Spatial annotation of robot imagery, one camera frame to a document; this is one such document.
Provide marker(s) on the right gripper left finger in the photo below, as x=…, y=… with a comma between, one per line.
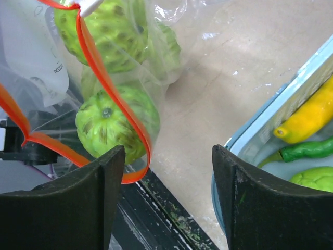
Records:
x=75, y=211

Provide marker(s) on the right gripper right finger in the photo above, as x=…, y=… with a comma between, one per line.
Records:
x=262, y=211

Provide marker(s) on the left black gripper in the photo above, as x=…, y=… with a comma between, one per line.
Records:
x=60, y=127

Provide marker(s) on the clear orange-zip bag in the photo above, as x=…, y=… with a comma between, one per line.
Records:
x=38, y=72

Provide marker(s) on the green custard apple toy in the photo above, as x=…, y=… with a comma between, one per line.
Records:
x=119, y=30

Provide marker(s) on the green chayote toy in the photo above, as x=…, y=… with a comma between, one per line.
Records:
x=318, y=178

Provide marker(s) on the light blue plastic basket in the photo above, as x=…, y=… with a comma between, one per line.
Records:
x=254, y=140

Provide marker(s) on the green chili pepper toy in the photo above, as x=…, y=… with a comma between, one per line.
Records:
x=303, y=150

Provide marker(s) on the yellow banana toy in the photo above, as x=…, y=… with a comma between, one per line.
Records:
x=311, y=116

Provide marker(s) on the black aluminium base frame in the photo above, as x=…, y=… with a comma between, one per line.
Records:
x=150, y=217

